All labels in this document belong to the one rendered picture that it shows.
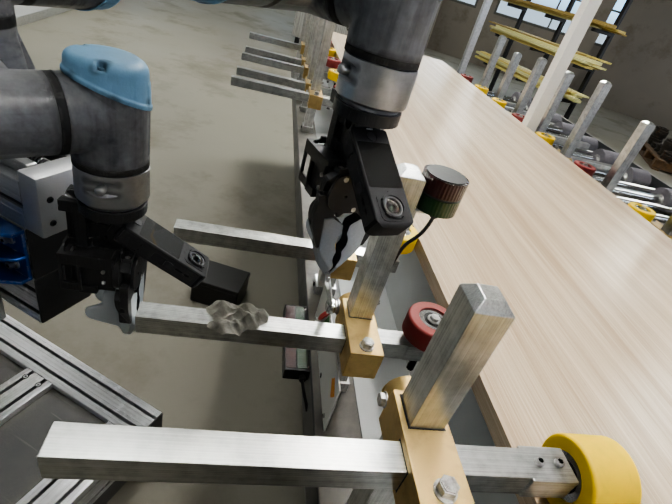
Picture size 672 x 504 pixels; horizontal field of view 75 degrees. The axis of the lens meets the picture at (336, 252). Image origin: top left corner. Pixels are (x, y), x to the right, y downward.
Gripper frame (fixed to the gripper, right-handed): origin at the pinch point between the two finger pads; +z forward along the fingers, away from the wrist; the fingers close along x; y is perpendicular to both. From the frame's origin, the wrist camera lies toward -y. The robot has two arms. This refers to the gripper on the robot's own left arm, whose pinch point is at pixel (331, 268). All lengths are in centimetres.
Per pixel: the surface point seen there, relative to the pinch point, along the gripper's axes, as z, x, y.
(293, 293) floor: 99, -53, 100
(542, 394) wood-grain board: 9.0, -25.6, -19.0
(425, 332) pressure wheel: 8.4, -14.7, -5.8
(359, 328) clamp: 12.0, -7.9, -0.1
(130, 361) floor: 99, 17, 75
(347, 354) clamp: 13.3, -4.7, -3.3
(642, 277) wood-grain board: 9, -79, -2
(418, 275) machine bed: 21.5, -37.1, 19.9
